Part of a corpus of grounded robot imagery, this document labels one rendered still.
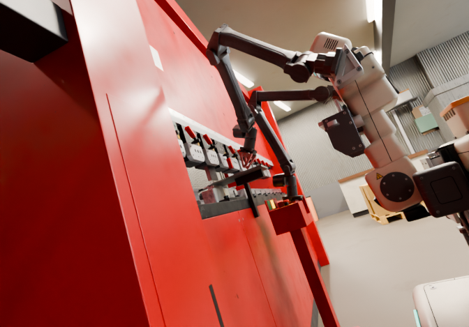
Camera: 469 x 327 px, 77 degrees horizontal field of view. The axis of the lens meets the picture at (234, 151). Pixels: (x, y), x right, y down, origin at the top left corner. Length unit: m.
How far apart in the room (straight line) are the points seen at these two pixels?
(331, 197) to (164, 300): 9.21
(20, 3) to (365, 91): 1.05
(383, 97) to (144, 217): 0.98
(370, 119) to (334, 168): 8.36
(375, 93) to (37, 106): 1.05
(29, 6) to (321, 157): 9.32
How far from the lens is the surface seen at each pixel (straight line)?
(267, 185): 3.66
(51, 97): 0.55
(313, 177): 9.66
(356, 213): 7.16
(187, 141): 1.30
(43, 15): 0.55
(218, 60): 1.28
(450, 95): 7.32
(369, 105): 1.21
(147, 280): 0.45
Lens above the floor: 0.80
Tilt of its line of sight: 13 degrees up
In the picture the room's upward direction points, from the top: 19 degrees counter-clockwise
